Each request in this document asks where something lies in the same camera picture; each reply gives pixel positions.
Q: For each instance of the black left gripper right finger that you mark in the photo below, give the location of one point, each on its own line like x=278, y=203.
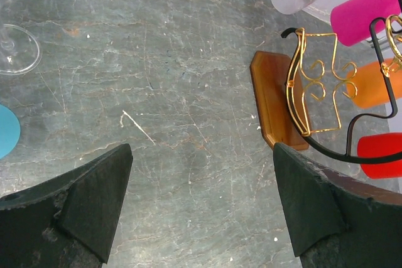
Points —
x=334, y=220

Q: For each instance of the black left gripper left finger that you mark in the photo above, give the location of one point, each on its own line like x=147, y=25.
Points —
x=69, y=220

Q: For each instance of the blue plastic wine glass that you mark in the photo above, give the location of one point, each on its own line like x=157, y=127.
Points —
x=10, y=131

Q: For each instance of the clear wine glass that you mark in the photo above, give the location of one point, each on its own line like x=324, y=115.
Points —
x=20, y=50

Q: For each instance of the red plastic wine glass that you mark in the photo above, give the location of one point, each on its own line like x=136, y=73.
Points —
x=380, y=145

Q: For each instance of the orange plastic wine glass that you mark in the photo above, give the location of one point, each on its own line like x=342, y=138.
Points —
x=371, y=89

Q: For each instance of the pink plastic wine glass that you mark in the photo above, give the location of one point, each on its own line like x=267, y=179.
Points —
x=351, y=20

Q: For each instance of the gold wire wine glass rack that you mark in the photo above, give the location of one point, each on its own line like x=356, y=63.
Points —
x=281, y=87

